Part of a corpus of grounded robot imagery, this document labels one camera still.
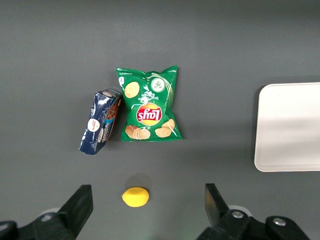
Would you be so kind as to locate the green chips bag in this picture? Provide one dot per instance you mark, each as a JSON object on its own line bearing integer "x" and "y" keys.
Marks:
{"x": 150, "y": 100}

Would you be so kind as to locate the blue chocolate cookie box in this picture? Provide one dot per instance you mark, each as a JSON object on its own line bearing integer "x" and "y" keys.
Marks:
{"x": 97, "y": 130}

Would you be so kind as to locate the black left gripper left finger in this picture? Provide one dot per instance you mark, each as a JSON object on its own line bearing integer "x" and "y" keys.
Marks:
{"x": 72, "y": 220}

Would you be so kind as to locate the yellow lemon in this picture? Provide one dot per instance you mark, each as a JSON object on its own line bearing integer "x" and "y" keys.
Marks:
{"x": 135, "y": 197}

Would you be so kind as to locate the white plastic tray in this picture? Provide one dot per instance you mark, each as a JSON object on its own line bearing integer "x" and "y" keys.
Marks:
{"x": 287, "y": 125}

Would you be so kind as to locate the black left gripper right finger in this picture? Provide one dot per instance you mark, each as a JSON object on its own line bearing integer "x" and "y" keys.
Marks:
{"x": 225, "y": 220}

